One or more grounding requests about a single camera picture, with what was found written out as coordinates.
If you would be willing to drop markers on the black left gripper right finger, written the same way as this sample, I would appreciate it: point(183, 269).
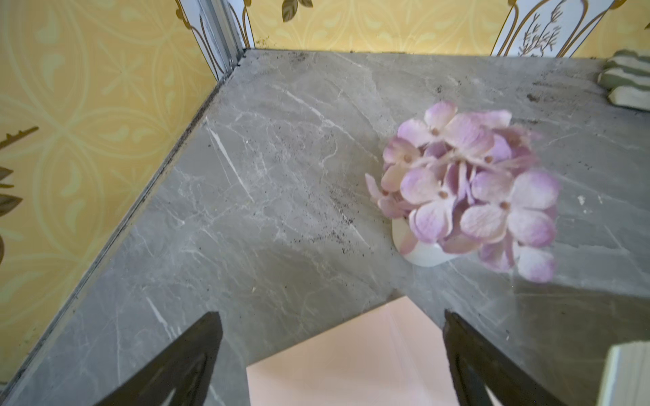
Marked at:
point(483, 375)

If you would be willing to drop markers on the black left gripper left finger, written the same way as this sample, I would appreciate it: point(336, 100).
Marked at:
point(180, 374)

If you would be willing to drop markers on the pink envelope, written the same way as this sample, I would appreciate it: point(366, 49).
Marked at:
point(392, 355)

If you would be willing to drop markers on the lined letter paper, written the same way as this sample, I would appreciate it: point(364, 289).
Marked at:
point(625, 381)

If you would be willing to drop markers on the small white flower pot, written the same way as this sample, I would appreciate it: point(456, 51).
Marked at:
point(414, 251)

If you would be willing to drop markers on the purple artificial flower bunch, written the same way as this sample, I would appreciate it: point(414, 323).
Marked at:
point(470, 183)

